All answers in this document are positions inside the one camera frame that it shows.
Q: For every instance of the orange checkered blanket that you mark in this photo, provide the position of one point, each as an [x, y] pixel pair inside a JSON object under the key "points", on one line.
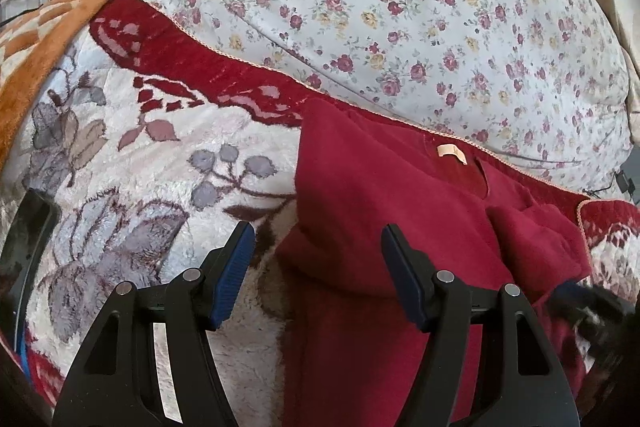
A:
{"points": [[35, 42]]}

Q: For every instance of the red and white floral blanket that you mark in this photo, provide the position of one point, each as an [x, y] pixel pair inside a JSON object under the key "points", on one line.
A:
{"points": [[150, 167]]}

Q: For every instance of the dark red sweater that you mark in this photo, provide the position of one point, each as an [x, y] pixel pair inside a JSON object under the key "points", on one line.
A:
{"points": [[370, 207]]}

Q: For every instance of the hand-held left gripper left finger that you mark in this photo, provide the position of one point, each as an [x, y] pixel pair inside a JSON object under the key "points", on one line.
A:
{"points": [[234, 271]]}

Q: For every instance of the white floral quilt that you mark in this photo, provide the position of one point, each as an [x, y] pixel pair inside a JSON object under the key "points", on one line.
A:
{"points": [[400, 17]]}

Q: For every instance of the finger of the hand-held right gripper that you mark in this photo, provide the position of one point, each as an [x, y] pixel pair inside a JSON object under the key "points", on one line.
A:
{"points": [[590, 307]]}

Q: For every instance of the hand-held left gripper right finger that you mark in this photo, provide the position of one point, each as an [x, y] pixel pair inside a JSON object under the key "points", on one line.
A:
{"points": [[403, 272]]}

